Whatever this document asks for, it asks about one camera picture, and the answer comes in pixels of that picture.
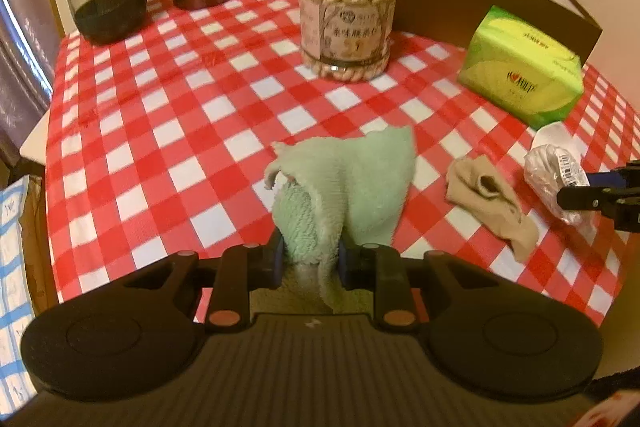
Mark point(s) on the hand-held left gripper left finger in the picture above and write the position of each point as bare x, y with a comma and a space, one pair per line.
278, 259

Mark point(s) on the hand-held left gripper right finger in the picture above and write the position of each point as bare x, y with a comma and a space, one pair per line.
342, 263

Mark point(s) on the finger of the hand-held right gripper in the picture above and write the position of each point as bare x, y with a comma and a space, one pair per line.
612, 178
585, 199

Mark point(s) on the clear plastic item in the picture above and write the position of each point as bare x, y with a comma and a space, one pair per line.
545, 167

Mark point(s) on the green towel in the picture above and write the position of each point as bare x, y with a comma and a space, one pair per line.
350, 177

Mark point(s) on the white soft pad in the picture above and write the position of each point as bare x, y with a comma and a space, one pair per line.
550, 134

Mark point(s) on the beige sock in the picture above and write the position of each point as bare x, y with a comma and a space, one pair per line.
480, 192

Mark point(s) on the green tissue pack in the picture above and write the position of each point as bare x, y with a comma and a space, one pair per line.
520, 67

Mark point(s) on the red white checkered tablecloth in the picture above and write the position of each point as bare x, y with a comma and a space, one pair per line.
150, 107

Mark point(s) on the snack jar with gold lid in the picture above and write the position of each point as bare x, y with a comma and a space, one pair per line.
345, 7

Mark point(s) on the blue white checked cloth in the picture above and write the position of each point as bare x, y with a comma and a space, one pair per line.
12, 282

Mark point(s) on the grey sheer curtain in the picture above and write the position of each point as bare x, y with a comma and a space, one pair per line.
20, 32

